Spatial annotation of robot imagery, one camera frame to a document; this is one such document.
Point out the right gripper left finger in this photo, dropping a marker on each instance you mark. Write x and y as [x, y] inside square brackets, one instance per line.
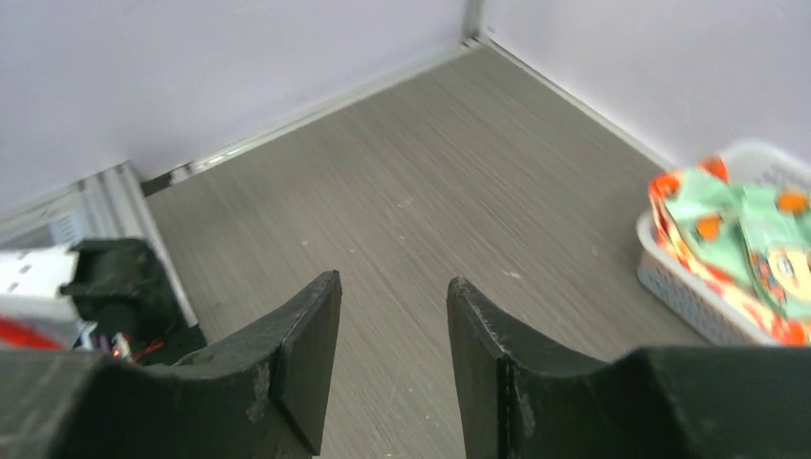
[261, 392]

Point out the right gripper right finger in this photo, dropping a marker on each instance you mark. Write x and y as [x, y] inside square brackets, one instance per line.
[522, 394]

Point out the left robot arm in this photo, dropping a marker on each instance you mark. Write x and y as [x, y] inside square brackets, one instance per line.
[112, 296]

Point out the colourful patterned cloth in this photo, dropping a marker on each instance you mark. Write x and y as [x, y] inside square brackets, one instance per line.
[755, 239]

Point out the white plastic basket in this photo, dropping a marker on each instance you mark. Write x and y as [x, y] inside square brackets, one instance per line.
[699, 301]

